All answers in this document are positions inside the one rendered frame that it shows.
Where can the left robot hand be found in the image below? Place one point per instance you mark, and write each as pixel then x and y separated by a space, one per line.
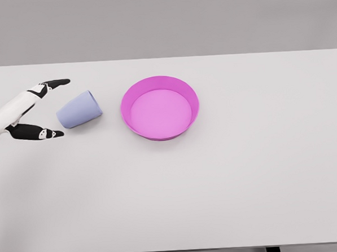
pixel 17 104

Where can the lavender cup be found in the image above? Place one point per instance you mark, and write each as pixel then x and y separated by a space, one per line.
pixel 78 111

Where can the pink round plate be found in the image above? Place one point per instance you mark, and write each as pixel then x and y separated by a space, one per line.
pixel 159 108

